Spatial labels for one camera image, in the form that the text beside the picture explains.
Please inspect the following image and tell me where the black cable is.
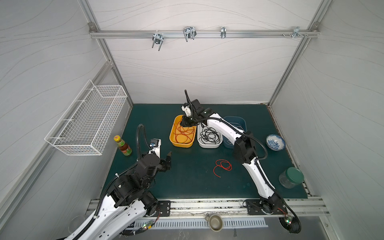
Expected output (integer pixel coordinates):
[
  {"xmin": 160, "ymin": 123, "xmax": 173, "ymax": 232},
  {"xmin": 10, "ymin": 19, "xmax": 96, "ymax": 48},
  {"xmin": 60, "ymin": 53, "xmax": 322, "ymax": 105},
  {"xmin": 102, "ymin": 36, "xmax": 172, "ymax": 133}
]
[{"xmin": 199, "ymin": 125, "xmax": 220, "ymax": 145}]

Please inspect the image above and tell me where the red cable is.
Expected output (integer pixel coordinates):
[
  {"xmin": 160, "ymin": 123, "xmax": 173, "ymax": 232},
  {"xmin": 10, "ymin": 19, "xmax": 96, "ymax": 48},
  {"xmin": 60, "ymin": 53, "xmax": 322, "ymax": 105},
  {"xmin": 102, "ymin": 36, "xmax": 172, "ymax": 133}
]
[{"xmin": 173, "ymin": 119, "xmax": 196, "ymax": 144}]

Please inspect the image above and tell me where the cable bundle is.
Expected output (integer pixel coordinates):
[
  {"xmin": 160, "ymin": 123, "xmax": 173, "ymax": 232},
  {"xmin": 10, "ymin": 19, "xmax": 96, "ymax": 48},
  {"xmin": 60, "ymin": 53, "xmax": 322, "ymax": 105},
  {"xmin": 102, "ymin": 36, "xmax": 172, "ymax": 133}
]
[{"xmin": 213, "ymin": 159, "xmax": 233, "ymax": 178}]

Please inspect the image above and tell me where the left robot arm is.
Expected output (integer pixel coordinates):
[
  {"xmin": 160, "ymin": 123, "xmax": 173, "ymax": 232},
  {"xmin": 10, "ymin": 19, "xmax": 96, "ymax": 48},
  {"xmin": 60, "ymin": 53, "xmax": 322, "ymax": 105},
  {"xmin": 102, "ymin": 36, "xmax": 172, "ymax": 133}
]
[{"xmin": 67, "ymin": 152, "xmax": 172, "ymax": 240}]

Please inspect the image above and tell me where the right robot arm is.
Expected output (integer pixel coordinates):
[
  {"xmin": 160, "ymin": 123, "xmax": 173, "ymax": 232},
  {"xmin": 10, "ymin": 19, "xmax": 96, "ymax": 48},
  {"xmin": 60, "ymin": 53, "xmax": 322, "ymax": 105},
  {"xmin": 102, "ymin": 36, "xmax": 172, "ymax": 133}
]
[{"xmin": 181, "ymin": 98, "xmax": 284, "ymax": 215}]

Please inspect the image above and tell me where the white plastic tray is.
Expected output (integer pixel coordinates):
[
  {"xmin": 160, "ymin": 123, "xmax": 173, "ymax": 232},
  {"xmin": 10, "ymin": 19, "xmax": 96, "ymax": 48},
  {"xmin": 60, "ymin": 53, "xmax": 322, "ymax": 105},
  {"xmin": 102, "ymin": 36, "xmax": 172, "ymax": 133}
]
[{"xmin": 197, "ymin": 123, "xmax": 223, "ymax": 149}]

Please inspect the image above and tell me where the yellow plastic tray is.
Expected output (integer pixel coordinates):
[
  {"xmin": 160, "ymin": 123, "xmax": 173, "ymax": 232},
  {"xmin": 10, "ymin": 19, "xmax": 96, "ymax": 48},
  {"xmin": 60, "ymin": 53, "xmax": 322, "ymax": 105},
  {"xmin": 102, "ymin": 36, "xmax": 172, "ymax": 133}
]
[{"xmin": 169, "ymin": 115, "xmax": 197, "ymax": 148}]

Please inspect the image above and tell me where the sauce bottle yellow cap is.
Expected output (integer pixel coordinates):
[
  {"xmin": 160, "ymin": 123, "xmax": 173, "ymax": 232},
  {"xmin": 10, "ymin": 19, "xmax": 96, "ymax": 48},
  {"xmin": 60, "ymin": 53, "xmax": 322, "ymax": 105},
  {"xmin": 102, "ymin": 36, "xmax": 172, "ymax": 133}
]
[{"xmin": 114, "ymin": 135, "xmax": 132, "ymax": 156}]

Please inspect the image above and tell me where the blue plastic tray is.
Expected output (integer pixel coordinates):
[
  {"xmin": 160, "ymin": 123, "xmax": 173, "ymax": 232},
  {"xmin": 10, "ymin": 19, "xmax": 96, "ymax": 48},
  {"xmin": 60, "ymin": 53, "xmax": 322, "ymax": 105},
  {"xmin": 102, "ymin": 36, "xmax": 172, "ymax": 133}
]
[{"xmin": 223, "ymin": 116, "xmax": 247, "ymax": 149}]

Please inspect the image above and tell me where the blue white ceramic bowl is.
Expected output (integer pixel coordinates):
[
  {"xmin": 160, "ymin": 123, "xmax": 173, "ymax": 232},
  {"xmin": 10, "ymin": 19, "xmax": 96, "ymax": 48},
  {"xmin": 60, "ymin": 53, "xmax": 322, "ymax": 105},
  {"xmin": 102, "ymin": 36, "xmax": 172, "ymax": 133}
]
[{"xmin": 266, "ymin": 134, "xmax": 286, "ymax": 152}]

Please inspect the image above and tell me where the middle metal u-bolt clamp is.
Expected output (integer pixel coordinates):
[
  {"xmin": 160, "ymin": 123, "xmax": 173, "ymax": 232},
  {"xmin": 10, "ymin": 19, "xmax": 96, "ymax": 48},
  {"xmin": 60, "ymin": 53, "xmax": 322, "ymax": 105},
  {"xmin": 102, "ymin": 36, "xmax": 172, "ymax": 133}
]
[{"xmin": 183, "ymin": 26, "xmax": 197, "ymax": 42}]

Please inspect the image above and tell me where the metal u-bolt clamp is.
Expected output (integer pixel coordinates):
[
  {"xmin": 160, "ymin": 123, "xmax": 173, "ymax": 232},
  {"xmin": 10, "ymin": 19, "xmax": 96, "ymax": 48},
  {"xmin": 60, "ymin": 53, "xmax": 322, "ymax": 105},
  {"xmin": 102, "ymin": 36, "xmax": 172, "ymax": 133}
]
[
  {"xmin": 183, "ymin": 26, "xmax": 197, "ymax": 42},
  {"xmin": 152, "ymin": 33, "xmax": 164, "ymax": 51}
]

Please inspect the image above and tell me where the left metal u-bolt clamp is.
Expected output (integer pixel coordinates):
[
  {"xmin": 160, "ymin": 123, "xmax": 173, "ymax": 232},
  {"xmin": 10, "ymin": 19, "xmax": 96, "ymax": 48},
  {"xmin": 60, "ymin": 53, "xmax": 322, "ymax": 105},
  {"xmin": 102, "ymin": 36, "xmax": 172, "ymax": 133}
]
[{"xmin": 152, "ymin": 33, "xmax": 164, "ymax": 51}]

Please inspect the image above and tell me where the olive green cup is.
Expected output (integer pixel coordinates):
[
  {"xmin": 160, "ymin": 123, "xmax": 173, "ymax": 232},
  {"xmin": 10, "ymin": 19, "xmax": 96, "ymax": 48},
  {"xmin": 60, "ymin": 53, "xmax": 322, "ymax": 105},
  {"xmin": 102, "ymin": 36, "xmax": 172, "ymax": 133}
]
[{"xmin": 205, "ymin": 213, "xmax": 224, "ymax": 232}]

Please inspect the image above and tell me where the clear glass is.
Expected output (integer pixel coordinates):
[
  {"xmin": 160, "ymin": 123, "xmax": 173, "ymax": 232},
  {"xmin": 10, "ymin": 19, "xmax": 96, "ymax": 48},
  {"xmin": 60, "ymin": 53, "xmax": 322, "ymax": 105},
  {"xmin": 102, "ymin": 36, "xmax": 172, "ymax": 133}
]
[{"xmin": 68, "ymin": 215, "xmax": 86, "ymax": 234}]

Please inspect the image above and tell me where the green lid glass jar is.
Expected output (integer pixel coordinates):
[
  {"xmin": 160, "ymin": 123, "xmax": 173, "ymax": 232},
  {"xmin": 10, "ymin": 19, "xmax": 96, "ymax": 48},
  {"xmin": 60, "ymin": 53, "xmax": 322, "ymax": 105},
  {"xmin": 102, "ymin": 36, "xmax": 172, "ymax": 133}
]
[{"xmin": 279, "ymin": 167, "xmax": 304, "ymax": 189}]

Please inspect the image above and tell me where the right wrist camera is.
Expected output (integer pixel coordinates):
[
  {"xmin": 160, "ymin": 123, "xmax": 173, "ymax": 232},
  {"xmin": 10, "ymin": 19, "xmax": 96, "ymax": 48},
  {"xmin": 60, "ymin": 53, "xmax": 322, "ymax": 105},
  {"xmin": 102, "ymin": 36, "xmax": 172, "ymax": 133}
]
[{"xmin": 182, "ymin": 104, "xmax": 192, "ymax": 117}]

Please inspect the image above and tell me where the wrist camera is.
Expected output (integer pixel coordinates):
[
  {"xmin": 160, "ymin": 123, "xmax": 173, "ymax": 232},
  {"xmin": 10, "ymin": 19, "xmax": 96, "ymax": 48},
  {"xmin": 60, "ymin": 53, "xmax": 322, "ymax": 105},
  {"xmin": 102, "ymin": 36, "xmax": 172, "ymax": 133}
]
[
  {"xmin": 182, "ymin": 104, "xmax": 192, "ymax": 117},
  {"xmin": 149, "ymin": 139, "xmax": 161, "ymax": 158}
]

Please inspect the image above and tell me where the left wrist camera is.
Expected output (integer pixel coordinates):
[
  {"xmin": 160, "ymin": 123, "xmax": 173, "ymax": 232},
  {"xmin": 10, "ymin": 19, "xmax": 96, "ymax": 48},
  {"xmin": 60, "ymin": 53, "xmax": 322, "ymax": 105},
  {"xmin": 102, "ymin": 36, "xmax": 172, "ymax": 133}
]
[{"xmin": 149, "ymin": 139, "xmax": 161, "ymax": 158}]

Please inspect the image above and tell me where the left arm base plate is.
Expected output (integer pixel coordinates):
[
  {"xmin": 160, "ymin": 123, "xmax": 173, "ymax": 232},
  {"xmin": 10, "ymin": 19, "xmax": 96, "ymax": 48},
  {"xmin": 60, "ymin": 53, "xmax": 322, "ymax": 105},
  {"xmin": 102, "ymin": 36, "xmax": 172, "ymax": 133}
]
[{"xmin": 149, "ymin": 201, "xmax": 171, "ymax": 217}]

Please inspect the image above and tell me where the white vented cable duct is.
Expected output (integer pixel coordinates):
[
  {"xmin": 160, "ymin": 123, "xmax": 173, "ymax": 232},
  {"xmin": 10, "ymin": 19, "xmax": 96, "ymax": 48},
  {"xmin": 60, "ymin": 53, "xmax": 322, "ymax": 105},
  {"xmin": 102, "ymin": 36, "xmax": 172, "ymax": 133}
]
[{"xmin": 127, "ymin": 218, "xmax": 268, "ymax": 230}]

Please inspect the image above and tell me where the white wire basket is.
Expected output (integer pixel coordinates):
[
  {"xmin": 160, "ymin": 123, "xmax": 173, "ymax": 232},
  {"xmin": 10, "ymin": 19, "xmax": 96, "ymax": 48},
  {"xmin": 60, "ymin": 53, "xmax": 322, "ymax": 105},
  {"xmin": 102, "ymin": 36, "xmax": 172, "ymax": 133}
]
[{"xmin": 45, "ymin": 80, "xmax": 127, "ymax": 156}]

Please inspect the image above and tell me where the small metal bracket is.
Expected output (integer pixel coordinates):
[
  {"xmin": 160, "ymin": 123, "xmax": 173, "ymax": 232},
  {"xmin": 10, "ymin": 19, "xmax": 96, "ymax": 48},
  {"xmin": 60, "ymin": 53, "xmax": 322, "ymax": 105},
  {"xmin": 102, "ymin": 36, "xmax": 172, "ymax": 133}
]
[{"xmin": 221, "ymin": 27, "xmax": 227, "ymax": 39}]

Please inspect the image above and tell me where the horizontal metal rail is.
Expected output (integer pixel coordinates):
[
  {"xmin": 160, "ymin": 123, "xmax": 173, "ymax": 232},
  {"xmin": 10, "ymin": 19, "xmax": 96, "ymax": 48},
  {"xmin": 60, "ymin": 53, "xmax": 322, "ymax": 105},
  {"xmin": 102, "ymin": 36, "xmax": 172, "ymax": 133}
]
[{"xmin": 90, "ymin": 29, "xmax": 321, "ymax": 39}]

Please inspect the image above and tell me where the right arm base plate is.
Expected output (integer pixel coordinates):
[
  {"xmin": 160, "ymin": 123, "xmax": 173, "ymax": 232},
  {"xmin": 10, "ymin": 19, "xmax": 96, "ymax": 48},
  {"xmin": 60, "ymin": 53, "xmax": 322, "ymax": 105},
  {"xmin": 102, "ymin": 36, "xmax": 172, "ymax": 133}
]
[{"xmin": 242, "ymin": 199, "xmax": 289, "ymax": 216}]

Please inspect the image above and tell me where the right metal hook bracket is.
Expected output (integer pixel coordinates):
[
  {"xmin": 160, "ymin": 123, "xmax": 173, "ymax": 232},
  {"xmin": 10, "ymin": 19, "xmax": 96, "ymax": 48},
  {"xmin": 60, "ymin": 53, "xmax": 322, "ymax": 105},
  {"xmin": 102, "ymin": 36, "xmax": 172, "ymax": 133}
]
[{"xmin": 282, "ymin": 27, "xmax": 309, "ymax": 39}]

